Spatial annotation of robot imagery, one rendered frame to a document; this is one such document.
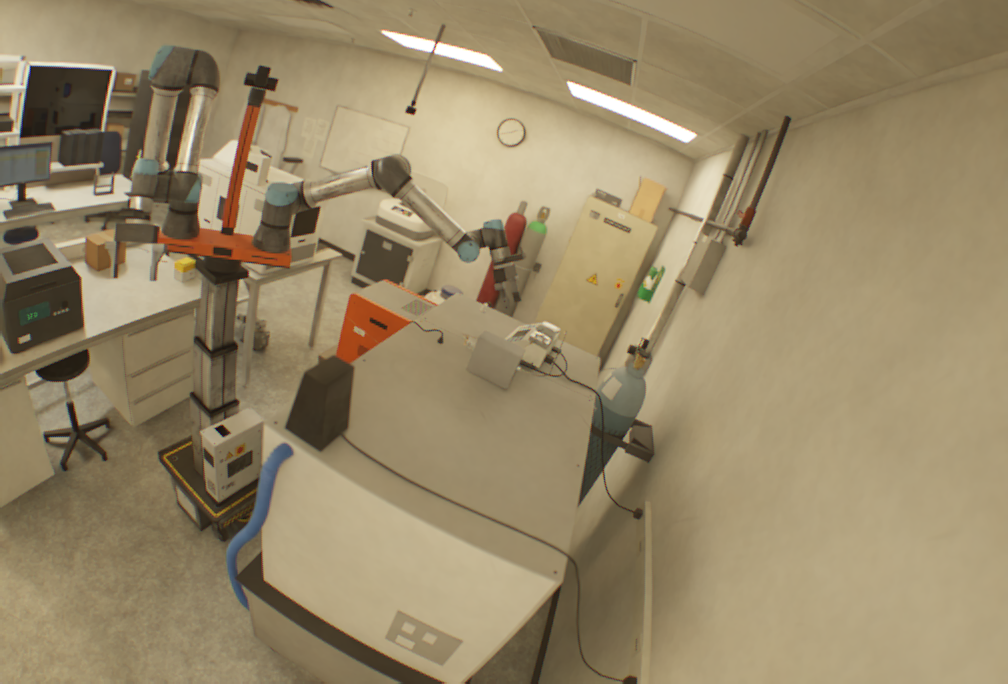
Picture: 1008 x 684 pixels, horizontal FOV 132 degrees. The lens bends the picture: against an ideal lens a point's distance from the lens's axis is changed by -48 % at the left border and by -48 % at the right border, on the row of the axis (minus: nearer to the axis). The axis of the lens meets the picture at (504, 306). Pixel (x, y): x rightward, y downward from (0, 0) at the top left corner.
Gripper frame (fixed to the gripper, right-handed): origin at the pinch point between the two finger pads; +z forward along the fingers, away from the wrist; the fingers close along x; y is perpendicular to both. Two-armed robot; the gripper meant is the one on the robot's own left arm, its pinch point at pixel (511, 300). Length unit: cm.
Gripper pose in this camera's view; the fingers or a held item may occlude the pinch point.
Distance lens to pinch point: 168.0
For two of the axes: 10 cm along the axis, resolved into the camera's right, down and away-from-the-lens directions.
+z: 2.4, 9.6, 1.5
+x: -3.2, 2.2, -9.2
